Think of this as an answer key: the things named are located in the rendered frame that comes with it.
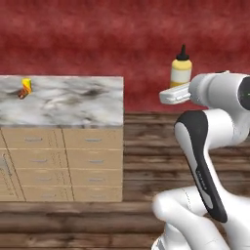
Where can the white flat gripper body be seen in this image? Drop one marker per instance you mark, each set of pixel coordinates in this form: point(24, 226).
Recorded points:
point(174, 95)

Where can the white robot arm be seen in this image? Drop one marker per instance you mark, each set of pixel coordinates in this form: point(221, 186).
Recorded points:
point(215, 130)

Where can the yellow mustard bottle black cap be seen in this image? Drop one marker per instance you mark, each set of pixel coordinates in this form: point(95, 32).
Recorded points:
point(181, 71)

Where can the light wood cabinet door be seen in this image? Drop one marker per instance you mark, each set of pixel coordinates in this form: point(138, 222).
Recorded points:
point(5, 185)

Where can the light wood drawer front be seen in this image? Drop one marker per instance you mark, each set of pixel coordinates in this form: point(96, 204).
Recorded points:
point(112, 194)
point(22, 160)
point(112, 178)
point(110, 139)
point(29, 178)
point(112, 160)
point(34, 194)
point(19, 139)

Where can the small yellow red packet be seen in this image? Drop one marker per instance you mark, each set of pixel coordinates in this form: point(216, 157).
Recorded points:
point(25, 88)

